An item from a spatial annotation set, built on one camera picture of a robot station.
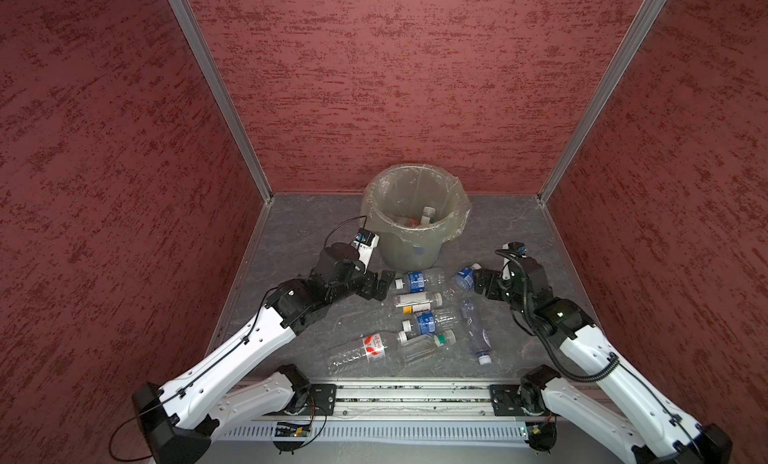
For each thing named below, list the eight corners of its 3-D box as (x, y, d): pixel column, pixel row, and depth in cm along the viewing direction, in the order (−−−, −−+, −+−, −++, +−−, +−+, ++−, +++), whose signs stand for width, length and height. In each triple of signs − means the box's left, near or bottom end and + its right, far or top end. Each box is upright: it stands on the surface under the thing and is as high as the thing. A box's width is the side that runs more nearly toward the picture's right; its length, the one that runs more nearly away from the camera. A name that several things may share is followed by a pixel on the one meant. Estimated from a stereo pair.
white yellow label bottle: (395, 314, 89) (395, 309, 86) (395, 295, 93) (395, 290, 90) (441, 314, 89) (443, 309, 86) (439, 295, 93) (441, 290, 90)
